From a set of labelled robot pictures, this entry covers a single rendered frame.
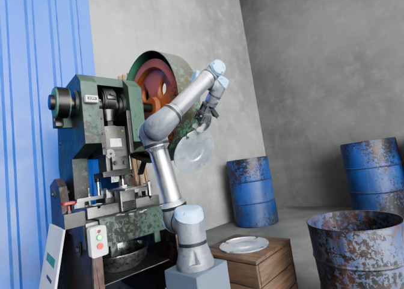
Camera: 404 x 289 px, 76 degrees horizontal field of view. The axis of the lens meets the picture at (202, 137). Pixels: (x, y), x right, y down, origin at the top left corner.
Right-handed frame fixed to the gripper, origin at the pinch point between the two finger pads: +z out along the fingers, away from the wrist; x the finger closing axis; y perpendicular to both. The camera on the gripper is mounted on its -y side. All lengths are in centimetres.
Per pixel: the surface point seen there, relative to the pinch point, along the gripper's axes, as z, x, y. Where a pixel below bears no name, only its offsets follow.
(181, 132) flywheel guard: 9.8, -15.3, -4.2
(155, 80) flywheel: -4, -66, -10
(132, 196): 48, -3, 25
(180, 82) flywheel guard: -17.8, -31.5, -1.1
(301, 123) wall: 12, -53, -306
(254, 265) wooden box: 32, 69, 2
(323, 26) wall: -128, -105, -298
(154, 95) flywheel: 6, -61, -10
